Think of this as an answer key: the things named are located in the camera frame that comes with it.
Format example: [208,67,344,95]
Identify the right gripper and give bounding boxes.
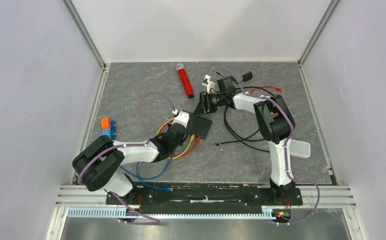
[194,91,226,116]

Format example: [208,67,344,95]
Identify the black network switch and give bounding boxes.
[186,115,213,140]

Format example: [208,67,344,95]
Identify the yellow ethernet cable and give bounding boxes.
[156,117,197,161]

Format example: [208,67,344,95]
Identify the short red ethernet cable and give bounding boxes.
[181,136,202,158]

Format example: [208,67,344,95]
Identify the long blue ethernet cable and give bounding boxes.
[135,153,174,181]

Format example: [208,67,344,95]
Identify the white plastic box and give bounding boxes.
[290,139,311,159]

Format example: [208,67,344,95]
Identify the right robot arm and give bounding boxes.
[193,75,295,204]

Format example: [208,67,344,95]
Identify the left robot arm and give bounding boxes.
[72,123,187,204]

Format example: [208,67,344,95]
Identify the red glitter tube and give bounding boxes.
[176,63,195,99]

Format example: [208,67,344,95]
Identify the black power adapter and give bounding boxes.
[227,71,253,84]

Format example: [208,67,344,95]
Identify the blue orange toy bricks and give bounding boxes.
[101,117,117,140]

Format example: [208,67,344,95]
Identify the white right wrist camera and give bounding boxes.
[202,74,215,94]

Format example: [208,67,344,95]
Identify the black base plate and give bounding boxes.
[121,182,303,215]

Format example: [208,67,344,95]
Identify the far red ethernet cable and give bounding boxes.
[249,85,284,95]

